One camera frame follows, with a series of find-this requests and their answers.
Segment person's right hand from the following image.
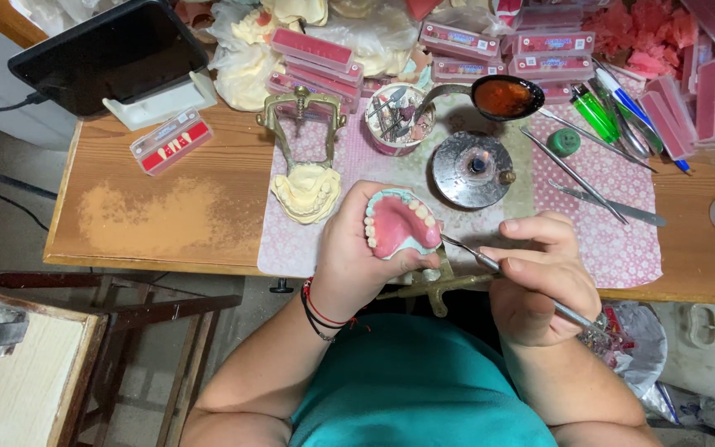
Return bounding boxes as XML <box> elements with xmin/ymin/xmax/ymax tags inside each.
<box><xmin>478</xmin><ymin>211</ymin><xmax>603</xmax><ymax>348</ymax></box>

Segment person's left hand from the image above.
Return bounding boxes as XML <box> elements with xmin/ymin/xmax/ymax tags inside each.
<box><xmin>308</xmin><ymin>179</ymin><xmax>443</xmax><ymax>319</ymax></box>

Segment pink wax denture model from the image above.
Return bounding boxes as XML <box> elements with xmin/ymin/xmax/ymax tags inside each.
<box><xmin>364</xmin><ymin>188</ymin><xmax>444</xmax><ymax>260</ymax></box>

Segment metal wax carving tool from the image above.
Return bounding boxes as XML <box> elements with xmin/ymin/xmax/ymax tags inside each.
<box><xmin>439</xmin><ymin>233</ymin><xmax>609</xmax><ymax>336</ymax></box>

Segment pink patterned mat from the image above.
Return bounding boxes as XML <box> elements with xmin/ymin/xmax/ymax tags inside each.
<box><xmin>257</xmin><ymin>93</ymin><xmax>664</xmax><ymax>290</ymax></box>

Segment yellow plaster jaw cast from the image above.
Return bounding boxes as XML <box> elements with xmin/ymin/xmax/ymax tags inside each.
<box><xmin>270</xmin><ymin>163</ymin><xmax>342</xmax><ymax>226</ymax></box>

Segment flat metal knife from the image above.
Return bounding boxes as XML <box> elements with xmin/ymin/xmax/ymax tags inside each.
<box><xmin>548</xmin><ymin>179</ymin><xmax>668</xmax><ymax>228</ymax></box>

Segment long thin metal spatula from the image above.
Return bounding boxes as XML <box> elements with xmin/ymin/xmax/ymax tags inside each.
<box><xmin>519</xmin><ymin>126</ymin><xmax>629</xmax><ymax>225</ymax></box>

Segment clear plastic waste bag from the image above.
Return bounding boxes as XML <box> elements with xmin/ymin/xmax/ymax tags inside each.
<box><xmin>578</xmin><ymin>300</ymin><xmax>669</xmax><ymax>399</ymax></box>

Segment metal alcohol burner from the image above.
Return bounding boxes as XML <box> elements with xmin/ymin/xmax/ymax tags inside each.
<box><xmin>431</xmin><ymin>130</ymin><xmax>517</xmax><ymax>210</ymax></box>

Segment green round cap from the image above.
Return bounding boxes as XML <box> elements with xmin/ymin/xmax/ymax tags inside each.
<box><xmin>546</xmin><ymin>128</ymin><xmax>581</xmax><ymax>158</ymax></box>

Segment teal shirt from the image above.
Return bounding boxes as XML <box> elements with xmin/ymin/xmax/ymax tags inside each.
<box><xmin>288</xmin><ymin>312</ymin><xmax>558</xmax><ymax>447</ymax></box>

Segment thin metal probe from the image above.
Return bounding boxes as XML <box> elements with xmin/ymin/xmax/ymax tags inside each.
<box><xmin>537</xmin><ymin>107</ymin><xmax>658</xmax><ymax>174</ymax></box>

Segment pink cup of burs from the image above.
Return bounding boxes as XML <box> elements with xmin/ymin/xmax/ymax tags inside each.
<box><xmin>364</xmin><ymin>82</ymin><xmax>437</xmax><ymax>156</ymax></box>

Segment metal tweezers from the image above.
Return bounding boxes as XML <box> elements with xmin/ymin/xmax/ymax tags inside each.
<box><xmin>588</xmin><ymin>59</ymin><xmax>664</xmax><ymax>160</ymax></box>

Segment green lighter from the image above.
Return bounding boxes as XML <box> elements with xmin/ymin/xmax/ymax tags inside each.
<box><xmin>571</xmin><ymin>83</ymin><xmax>621</xmax><ymax>145</ymax></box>

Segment metal ladle with melted wax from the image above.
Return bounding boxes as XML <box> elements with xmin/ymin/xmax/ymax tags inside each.
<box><xmin>415</xmin><ymin>74</ymin><xmax>546</xmax><ymax>124</ymax></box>

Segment blue and white pen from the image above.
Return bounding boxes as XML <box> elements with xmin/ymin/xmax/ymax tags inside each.
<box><xmin>595</xmin><ymin>67</ymin><xmax>691</xmax><ymax>175</ymax></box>

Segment clear red tooth card box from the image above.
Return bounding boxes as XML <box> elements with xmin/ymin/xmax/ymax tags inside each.
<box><xmin>129</xmin><ymin>107</ymin><xmax>214</xmax><ymax>177</ymax></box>

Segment plastic bags of plaster casts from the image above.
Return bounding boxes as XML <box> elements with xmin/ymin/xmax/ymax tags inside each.
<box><xmin>174</xmin><ymin>0</ymin><xmax>423</xmax><ymax>114</ymax></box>

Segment pile of pink boxes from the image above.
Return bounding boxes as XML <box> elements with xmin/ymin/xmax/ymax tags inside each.
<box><xmin>267</xmin><ymin>0</ymin><xmax>715</xmax><ymax>162</ymax></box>

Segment white tablet stand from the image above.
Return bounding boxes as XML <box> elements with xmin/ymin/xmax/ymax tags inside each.
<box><xmin>102</xmin><ymin>71</ymin><xmax>218</xmax><ymax>132</ymax></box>

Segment heap of pink wax scraps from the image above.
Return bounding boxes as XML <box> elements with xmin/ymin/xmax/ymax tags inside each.
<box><xmin>583</xmin><ymin>0</ymin><xmax>701</xmax><ymax>80</ymax></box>

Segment black tablet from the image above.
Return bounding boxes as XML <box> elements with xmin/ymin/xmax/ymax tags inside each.
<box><xmin>8</xmin><ymin>0</ymin><xmax>210</xmax><ymax>118</ymax></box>

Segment wooden chair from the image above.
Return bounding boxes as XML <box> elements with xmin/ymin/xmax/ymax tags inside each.
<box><xmin>0</xmin><ymin>269</ymin><xmax>244</xmax><ymax>447</ymax></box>

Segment black and red wrist bracelets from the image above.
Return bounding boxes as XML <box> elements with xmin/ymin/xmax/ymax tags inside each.
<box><xmin>299</xmin><ymin>277</ymin><xmax>372</xmax><ymax>344</ymax></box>

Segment brass articulator frame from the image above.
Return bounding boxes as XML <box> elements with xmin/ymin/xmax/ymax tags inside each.
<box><xmin>256</xmin><ymin>86</ymin><xmax>348</xmax><ymax>176</ymax></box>

